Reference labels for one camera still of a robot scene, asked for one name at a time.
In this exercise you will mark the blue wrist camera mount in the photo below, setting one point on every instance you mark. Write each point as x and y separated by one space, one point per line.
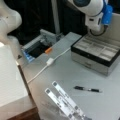
107 14

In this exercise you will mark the grey metal tray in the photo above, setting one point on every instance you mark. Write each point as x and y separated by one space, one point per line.
40 43

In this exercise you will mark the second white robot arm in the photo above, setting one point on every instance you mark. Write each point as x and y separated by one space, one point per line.
10 20

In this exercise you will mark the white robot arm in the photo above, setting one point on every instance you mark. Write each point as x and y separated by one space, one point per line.
95 14

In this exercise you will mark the lower metal ruler strip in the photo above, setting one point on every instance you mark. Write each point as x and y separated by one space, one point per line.
51 112

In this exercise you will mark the black pen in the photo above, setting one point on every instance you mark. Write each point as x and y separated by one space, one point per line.
87 89

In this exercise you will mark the black lidded box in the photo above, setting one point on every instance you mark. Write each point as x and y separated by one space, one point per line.
97 53

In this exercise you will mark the blue striped object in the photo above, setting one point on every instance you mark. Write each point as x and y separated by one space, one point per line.
28 56

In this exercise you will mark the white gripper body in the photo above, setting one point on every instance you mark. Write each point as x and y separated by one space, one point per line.
97 25

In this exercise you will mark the white foam block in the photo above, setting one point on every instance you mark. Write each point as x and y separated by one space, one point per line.
12 86

